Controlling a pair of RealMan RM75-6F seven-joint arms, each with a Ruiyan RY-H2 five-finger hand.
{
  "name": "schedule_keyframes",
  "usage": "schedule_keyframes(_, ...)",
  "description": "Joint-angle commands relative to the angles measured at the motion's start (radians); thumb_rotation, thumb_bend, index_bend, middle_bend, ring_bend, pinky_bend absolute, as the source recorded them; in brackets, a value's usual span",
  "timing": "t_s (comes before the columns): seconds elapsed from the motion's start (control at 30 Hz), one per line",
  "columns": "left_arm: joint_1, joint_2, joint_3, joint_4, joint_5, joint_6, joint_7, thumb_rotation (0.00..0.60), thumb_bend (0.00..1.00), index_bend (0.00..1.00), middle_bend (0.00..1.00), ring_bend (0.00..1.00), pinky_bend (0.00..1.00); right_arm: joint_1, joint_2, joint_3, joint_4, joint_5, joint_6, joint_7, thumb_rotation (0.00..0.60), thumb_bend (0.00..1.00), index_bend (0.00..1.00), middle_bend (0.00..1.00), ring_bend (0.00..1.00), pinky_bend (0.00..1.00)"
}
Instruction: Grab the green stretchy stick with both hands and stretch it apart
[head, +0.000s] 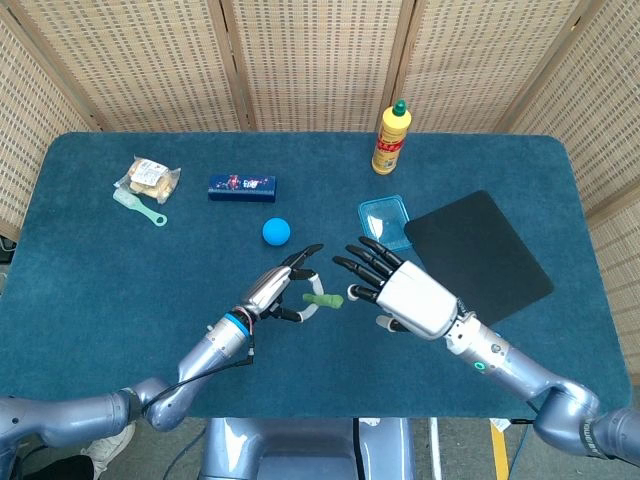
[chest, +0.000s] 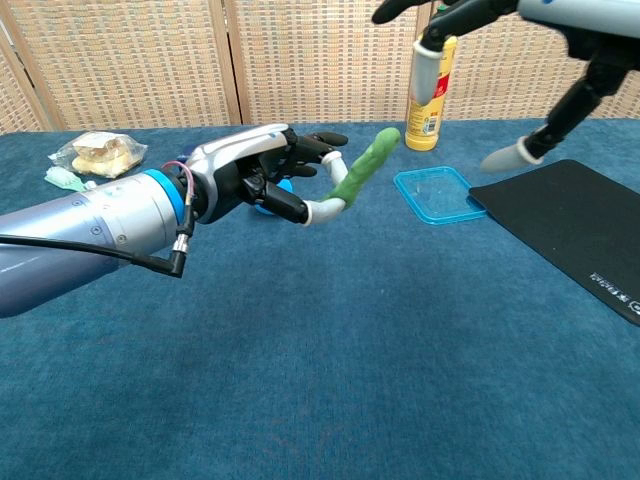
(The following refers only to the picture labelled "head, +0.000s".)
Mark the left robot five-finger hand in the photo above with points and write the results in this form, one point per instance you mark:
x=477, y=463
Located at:
x=267, y=290

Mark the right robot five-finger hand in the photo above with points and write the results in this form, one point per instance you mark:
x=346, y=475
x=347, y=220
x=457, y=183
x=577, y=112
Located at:
x=420, y=300

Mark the green stretchy toy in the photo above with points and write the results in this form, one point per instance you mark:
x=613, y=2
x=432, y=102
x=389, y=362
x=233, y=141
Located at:
x=327, y=300

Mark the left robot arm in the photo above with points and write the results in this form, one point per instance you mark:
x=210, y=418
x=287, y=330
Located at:
x=210, y=345

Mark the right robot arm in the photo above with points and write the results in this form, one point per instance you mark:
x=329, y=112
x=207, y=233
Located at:
x=515, y=360

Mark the blue ball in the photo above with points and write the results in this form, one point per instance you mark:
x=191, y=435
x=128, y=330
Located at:
x=276, y=232

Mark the black mouse pad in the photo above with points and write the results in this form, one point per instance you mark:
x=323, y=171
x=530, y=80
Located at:
x=475, y=240

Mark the clear blue plastic lid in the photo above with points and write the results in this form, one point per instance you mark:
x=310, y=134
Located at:
x=382, y=220

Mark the dark blue printed box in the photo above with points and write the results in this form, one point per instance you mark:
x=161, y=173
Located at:
x=242, y=189

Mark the light green plastic scoop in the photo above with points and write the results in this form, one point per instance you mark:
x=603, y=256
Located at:
x=140, y=210

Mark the white table leg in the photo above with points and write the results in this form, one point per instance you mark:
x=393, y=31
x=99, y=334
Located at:
x=436, y=450

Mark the yellow bottle with green cap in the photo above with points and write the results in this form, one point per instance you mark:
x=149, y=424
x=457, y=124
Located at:
x=389, y=145

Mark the grey-blue robot torso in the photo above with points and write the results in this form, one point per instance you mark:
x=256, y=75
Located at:
x=300, y=450

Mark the clear bag of biscuits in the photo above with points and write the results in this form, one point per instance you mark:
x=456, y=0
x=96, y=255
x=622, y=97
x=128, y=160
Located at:
x=147, y=177

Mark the blue carpet table cover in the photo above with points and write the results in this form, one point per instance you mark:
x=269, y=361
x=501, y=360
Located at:
x=100, y=300

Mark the white sneaker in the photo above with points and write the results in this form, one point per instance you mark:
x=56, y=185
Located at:
x=107, y=449

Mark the woven folding screen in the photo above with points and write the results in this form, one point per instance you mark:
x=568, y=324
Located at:
x=320, y=60

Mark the black trouser leg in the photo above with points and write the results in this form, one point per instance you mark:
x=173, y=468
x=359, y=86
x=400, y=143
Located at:
x=65, y=470

